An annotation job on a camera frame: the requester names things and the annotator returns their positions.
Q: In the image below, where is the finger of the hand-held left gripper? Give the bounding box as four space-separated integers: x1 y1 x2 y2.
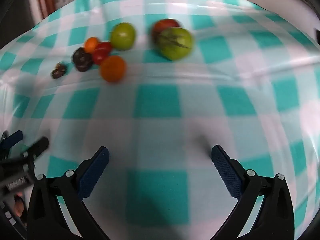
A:
22 136 50 160
0 130 24 153

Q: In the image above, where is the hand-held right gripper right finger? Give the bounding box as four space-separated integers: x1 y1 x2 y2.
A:
211 144 295 240

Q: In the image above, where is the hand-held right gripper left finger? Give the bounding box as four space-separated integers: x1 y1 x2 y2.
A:
26 146 110 240

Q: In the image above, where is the small dark round fruit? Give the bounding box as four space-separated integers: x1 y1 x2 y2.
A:
51 63 68 79

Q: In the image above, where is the red tomato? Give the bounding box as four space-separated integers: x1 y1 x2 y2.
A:
92 42 113 65

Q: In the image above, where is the small orange mandarin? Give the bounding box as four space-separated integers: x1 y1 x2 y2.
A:
84 37 100 53

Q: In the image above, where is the large green tomato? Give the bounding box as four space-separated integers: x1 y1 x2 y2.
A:
157 27 194 61

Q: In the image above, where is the red apple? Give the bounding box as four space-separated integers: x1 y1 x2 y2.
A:
152 19 181 43

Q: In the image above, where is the person's left hand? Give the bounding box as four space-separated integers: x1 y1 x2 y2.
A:
14 196 27 224

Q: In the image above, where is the teal checkered tablecloth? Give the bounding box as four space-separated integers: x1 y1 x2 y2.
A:
0 0 320 240

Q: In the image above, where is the small green tomato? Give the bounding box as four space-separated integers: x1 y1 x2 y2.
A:
110 22 137 51

